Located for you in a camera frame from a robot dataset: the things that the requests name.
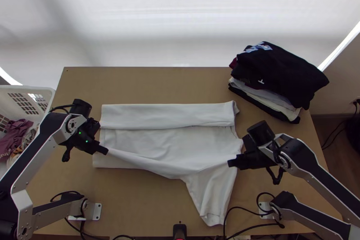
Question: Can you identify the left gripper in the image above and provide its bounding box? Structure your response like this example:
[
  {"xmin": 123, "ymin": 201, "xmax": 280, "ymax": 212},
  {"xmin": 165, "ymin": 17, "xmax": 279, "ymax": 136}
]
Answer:
[{"xmin": 87, "ymin": 138, "xmax": 109, "ymax": 156}]

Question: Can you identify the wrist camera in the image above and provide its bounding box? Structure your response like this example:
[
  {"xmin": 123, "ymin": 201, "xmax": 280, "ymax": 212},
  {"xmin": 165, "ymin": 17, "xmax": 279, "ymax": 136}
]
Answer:
[
  {"xmin": 242, "ymin": 134, "xmax": 258, "ymax": 154},
  {"xmin": 85, "ymin": 117, "xmax": 101, "ymax": 136}
]

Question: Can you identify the white t-shirt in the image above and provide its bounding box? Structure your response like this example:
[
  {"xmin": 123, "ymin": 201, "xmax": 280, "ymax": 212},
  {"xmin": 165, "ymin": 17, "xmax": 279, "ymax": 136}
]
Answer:
[{"xmin": 93, "ymin": 100, "xmax": 244, "ymax": 227}]

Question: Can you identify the heap of clothes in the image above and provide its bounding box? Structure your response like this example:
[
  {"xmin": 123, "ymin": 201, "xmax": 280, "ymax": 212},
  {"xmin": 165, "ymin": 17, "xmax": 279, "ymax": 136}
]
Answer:
[{"xmin": 0, "ymin": 119, "xmax": 39, "ymax": 165}]

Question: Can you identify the white laundry basket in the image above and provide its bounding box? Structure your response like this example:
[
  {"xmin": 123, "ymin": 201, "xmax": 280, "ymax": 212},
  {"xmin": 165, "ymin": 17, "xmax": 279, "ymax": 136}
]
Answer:
[{"xmin": 0, "ymin": 85, "xmax": 57, "ymax": 168}]

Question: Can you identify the black cable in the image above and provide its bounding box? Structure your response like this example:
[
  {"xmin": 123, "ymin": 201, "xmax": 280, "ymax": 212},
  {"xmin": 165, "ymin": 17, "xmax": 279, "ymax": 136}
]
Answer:
[
  {"xmin": 50, "ymin": 190, "xmax": 85, "ymax": 240},
  {"xmin": 223, "ymin": 206, "xmax": 285, "ymax": 240},
  {"xmin": 61, "ymin": 144, "xmax": 74, "ymax": 163},
  {"xmin": 265, "ymin": 164, "xmax": 283, "ymax": 186},
  {"xmin": 320, "ymin": 99, "xmax": 360, "ymax": 150}
]

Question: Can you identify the pile of folded clothes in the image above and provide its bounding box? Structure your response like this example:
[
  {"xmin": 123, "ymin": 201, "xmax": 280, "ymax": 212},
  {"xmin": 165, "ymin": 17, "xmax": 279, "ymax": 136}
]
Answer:
[{"xmin": 228, "ymin": 41, "xmax": 330, "ymax": 125}]

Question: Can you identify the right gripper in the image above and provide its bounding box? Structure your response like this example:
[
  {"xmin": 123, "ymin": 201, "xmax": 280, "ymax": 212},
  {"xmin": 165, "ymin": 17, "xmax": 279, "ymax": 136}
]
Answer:
[{"xmin": 227, "ymin": 149, "xmax": 276, "ymax": 171}]

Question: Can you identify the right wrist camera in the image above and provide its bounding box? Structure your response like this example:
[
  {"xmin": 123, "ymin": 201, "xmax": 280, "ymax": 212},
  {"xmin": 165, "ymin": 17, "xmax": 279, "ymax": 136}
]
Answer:
[{"xmin": 242, "ymin": 134, "xmax": 258, "ymax": 154}]

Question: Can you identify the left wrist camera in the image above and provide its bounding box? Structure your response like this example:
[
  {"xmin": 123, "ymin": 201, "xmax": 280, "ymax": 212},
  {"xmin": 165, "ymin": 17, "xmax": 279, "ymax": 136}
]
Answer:
[{"xmin": 85, "ymin": 117, "xmax": 101, "ymax": 136}]

